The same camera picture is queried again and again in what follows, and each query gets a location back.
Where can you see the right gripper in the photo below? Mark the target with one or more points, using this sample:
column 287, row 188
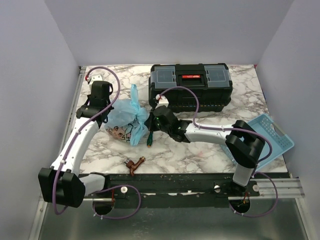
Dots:
column 149, row 122

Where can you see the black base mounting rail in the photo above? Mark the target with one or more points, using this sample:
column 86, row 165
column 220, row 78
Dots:
column 177, row 190

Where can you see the black plastic toolbox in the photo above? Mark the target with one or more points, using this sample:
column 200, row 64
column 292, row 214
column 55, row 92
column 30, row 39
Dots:
column 211, row 84

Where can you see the light blue plastic basket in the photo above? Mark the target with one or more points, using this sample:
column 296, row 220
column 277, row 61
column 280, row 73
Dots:
column 281, row 142

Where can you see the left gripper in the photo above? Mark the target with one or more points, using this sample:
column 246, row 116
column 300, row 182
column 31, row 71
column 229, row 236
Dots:
column 90, row 95

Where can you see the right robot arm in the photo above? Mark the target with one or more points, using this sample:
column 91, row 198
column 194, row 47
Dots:
column 244, row 144

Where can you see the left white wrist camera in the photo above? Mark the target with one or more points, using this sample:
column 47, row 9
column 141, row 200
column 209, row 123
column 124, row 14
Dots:
column 93, row 78

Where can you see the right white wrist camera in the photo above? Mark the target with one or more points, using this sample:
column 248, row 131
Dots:
column 161, row 100

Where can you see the green handled screwdriver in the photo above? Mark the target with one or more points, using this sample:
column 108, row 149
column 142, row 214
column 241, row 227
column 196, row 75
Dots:
column 149, row 141

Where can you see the brown brass faucet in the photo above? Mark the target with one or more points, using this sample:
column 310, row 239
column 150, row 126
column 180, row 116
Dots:
column 133, row 166

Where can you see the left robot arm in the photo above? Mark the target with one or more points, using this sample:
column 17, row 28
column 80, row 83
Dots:
column 60, row 183

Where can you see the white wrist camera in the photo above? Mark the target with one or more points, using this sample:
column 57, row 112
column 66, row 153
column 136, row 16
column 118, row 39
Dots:
column 161, row 100
column 93, row 78

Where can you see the light blue plastic bag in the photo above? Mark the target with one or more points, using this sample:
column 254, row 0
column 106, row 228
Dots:
column 126, row 122

